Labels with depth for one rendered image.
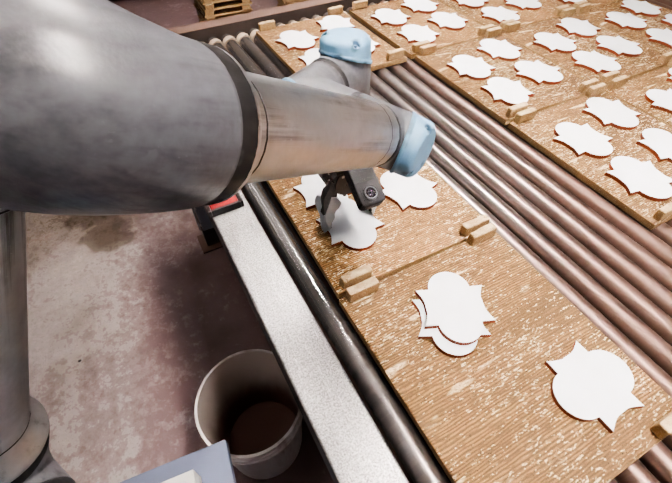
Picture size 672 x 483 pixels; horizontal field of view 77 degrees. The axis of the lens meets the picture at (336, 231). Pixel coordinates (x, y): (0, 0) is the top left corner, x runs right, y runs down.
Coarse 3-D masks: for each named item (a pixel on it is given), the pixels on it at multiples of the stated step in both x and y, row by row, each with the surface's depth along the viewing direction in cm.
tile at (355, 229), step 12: (348, 204) 86; (336, 216) 83; (348, 216) 84; (360, 216) 84; (372, 216) 84; (336, 228) 82; (348, 228) 82; (360, 228) 82; (372, 228) 82; (336, 240) 80; (348, 240) 80; (360, 240) 80; (372, 240) 80
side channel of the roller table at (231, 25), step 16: (320, 0) 160; (336, 0) 160; (352, 0) 162; (368, 0) 165; (384, 0) 169; (240, 16) 150; (256, 16) 150; (272, 16) 151; (288, 16) 154; (304, 16) 157; (176, 32) 141; (192, 32) 142; (208, 32) 144; (224, 32) 147
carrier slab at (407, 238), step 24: (288, 192) 91; (456, 192) 91; (288, 216) 87; (312, 216) 86; (384, 216) 86; (408, 216) 86; (432, 216) 86; (456, 216) 86; (312, 240) 82; (384, 240) 82; (408, 240) 82; (432, 240) 82; (456, 240) 82; (336, 264) 78; (360, 264) 78; (384, 264) 78; (408, 264) 78; (336, 288) 74
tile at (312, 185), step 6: (306, 180) 92; (312, 180) 92; (318, 180) 92; (300, 186) 90; (306, 186) 90; (312, 186) 90; (318, 186) 90; (324, 186) 90; (300, 192) 90; (306, 192) 89; (312, 192) 89; (318, 192) 89; (306, 198) 88; (312, 198) 88; (306, 204) 87; (312, 204) 87
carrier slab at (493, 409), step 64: (448, 256) 79; (512, 256) 79; (384, 320) 70; (512, 320) 70; (576, 320) 70; (448, 384) 63; (512, 384) 63; (640, 384) 63; (448, 448) 57; (512, 448) 57; (576, 448) 57; (640, 448) 57
